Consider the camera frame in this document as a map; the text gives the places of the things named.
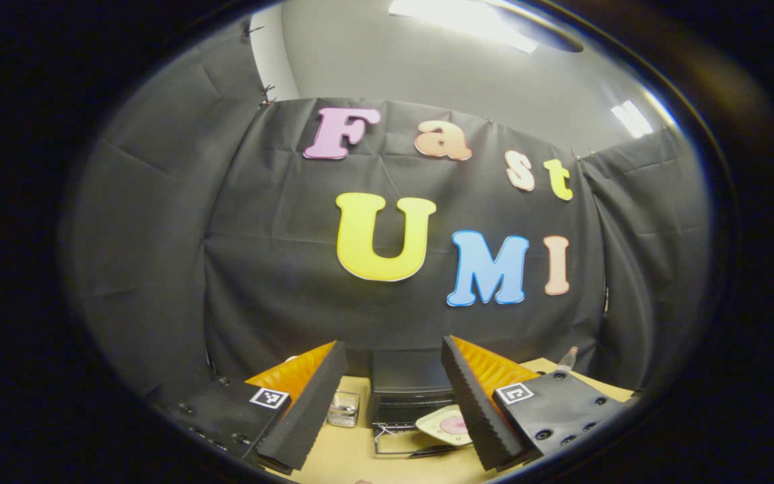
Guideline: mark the large ceiling light panel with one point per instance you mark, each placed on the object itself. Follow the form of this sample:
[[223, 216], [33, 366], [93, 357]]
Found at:
[[461, 20]]

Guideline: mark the black backdrop cloth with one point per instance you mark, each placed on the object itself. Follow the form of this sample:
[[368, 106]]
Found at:
[[259, 269]]

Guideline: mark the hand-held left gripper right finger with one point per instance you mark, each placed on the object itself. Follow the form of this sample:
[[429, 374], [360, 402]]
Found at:
[[478, 410]]

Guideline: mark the clear plastic water bottle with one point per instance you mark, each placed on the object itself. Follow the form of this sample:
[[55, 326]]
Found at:
[[567, 359]]

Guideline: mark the beige food plate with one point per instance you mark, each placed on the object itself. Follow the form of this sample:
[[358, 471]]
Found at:
[[431, 425]]

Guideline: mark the pink round meat slice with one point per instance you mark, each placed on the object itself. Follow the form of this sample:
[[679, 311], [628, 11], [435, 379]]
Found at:
[[454, 425]]

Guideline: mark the small ceiling light panel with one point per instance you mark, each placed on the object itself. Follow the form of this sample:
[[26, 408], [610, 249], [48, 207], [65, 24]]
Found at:
[[632, 119]]

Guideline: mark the black electric oven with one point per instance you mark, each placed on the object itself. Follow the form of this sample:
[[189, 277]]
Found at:
[[404, 373]]

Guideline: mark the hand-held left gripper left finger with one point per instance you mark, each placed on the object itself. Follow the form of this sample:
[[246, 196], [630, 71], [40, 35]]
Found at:
[[306, 410]]

